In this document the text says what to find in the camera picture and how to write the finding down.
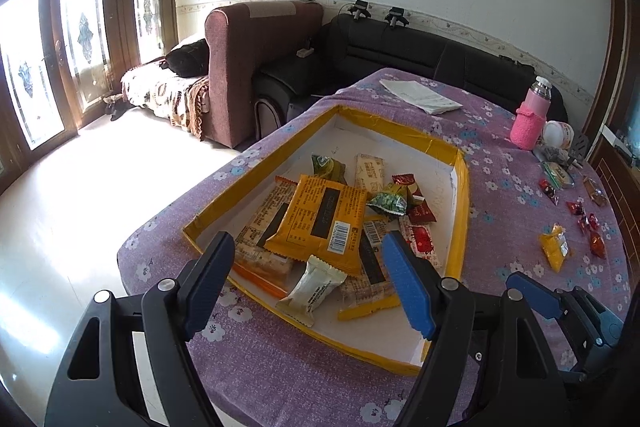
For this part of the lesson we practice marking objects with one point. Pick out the wooden cabinet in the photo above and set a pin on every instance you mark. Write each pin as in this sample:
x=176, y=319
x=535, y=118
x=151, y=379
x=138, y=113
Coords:
x=620, y=177

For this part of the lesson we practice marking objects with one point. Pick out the dark red snack packet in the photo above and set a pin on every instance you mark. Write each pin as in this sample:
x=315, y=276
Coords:
x=420, y=211

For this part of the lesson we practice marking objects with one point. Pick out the small white snack packet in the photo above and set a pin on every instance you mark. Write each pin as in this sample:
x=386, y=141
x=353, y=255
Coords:
x=312, y=289

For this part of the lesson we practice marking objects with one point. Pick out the dark shoes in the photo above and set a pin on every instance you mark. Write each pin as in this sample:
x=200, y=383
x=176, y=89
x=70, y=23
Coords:
x=116, y=106

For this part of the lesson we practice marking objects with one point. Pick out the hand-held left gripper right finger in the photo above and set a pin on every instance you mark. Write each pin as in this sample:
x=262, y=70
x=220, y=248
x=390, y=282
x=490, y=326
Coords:
x=407, y=287

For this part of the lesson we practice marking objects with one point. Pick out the green gold snack packet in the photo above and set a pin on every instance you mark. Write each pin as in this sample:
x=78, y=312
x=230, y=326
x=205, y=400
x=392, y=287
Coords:
x=327, y=168

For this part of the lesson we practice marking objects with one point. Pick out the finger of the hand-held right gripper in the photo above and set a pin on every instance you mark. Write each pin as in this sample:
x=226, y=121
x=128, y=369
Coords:
x=607, y=329
x=537, y=297

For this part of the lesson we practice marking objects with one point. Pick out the white power adapter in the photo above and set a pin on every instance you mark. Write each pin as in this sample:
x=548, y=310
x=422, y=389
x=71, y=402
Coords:
x=305, y=52

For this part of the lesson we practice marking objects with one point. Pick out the grey crumpled bag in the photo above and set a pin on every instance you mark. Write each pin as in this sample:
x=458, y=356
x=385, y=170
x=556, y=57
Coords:
x=552, y=155

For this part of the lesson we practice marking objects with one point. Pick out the wooden glass door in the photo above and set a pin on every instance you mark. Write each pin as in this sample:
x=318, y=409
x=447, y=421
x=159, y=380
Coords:
x=75, y=47

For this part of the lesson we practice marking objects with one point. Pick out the long orange biscuit packet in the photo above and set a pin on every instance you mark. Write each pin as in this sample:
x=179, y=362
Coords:
x=370, y=287
x=260, y=252

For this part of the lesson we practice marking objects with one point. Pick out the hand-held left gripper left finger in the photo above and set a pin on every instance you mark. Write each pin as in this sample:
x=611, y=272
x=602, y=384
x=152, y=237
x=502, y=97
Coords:
x=212, y=282

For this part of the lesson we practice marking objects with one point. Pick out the red black candy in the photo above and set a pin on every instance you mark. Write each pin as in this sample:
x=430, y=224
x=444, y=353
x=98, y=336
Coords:
x=550, y=191

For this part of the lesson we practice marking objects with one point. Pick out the yellow-edged cardboard box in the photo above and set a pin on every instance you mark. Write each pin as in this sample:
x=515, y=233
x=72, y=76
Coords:
x=295, y=152

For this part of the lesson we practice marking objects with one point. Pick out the large orange snack packet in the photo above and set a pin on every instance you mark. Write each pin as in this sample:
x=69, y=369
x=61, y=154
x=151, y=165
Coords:
x=315, y=219

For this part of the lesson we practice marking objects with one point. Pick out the brown sofa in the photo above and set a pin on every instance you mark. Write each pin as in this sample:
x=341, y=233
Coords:
x=240, y=57

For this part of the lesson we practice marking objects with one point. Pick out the purple floral tablecloth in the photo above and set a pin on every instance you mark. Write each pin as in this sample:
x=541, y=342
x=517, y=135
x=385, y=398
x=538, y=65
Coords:
x=500, y=207

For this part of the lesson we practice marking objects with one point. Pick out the white paper sheet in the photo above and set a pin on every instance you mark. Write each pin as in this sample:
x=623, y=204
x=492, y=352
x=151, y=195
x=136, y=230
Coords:
x=420, y=96

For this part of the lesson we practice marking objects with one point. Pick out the yellow snack packet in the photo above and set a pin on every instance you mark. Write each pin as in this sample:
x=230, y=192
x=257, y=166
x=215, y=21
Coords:
x=554, y=249

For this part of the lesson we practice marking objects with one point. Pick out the white jar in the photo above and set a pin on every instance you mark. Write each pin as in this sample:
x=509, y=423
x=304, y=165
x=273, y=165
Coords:
x=556, y=134

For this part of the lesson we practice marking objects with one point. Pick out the brown snack packet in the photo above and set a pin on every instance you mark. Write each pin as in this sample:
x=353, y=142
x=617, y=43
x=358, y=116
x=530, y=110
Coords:
x=595, y=192

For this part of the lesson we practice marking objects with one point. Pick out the pink knit-covered bottle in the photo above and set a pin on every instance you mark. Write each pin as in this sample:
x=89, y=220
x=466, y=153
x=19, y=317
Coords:
x=529, y=127

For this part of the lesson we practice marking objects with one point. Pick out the black bag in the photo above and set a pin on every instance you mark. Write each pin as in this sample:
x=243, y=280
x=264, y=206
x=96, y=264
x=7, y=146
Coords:
x=187, y=57

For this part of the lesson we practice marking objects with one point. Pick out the dark slotted spatula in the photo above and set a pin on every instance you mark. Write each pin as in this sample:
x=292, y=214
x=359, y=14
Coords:
x=580, y=147

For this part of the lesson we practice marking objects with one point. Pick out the black clamp mount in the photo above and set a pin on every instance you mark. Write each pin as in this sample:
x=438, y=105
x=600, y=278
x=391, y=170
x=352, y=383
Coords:
x=359, y=9
x=396, y=17

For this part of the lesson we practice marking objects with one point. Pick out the round green-label packet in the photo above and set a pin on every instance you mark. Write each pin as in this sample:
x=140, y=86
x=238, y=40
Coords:
x=559, y=174

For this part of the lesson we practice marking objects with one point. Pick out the red white candy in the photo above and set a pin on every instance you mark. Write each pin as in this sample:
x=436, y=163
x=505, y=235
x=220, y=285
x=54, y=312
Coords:
x=402, y=181

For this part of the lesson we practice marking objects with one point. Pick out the beige biscuit packet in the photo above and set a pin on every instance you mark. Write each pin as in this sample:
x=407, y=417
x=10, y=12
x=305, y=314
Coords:
x=370, y=169

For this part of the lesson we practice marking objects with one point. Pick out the patterned sofa blanket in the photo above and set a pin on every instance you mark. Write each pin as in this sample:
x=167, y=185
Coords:
x=160, y=94

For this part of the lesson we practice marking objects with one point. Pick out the white red snack packet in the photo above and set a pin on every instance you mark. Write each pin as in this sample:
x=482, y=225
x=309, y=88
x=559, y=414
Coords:
x=421, y=242

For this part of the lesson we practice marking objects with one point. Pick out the black sofa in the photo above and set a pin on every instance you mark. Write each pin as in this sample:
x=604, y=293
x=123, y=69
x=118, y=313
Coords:
x=400, y=52

